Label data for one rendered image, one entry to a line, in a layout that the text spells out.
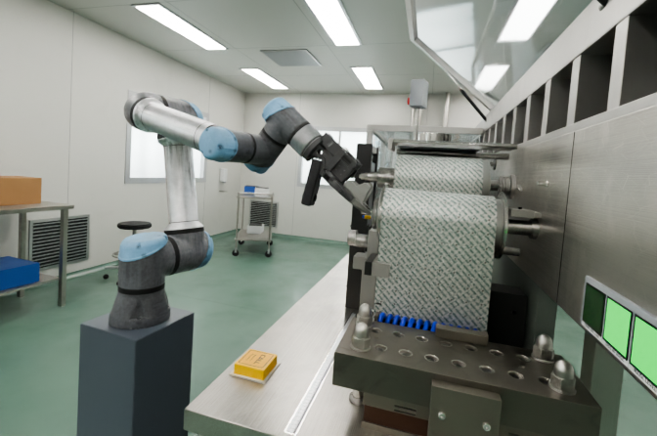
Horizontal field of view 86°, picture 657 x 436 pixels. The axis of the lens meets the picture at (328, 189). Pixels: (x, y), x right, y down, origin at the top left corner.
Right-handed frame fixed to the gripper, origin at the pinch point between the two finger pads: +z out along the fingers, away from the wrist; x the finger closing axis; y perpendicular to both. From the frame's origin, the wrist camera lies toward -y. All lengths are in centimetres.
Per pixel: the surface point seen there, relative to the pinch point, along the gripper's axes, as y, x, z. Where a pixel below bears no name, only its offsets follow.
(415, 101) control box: 33, 54, -19
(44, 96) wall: -177, 172, -309
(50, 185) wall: -243, 180, -253
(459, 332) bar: -1.9, -10.4, 30.2
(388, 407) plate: -16.8, -23.0, 27.6
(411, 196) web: 10.2, -1.7, 5.0
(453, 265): 6.0, -4.2, 21.4
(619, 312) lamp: 19, -34, 31
